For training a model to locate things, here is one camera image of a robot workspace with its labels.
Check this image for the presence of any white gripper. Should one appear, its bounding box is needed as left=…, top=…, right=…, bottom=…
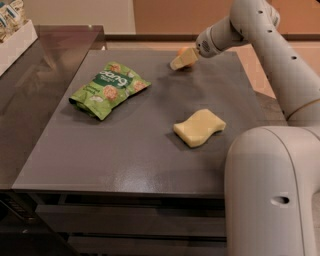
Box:
left=170, top=27, right=220, bottom=70

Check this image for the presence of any orange fruit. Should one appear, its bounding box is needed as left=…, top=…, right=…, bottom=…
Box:
left=177, top=47, right=198, bottom=67

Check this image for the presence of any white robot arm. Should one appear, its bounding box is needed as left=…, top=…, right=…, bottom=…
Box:
left=196, top=0, right=320, bottom=256

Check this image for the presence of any yellow wavy sponge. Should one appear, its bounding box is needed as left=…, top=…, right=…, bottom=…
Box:
left=173, top=109, right=226, bottom=148

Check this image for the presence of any green snack bag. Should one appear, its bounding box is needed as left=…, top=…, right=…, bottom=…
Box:
left=69, top=62, right=151, bottom=121

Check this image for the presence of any grey drawer cabinet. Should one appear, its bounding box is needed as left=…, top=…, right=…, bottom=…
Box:
left=12, top=49, right=288, bottom=256

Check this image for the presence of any dark glossy side table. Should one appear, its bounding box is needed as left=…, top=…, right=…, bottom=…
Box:
left=0, top=25, right=105, bottom=256

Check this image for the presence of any white box with snacks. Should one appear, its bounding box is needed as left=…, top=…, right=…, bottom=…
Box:
left=0, top=0, right=38, bottom=76

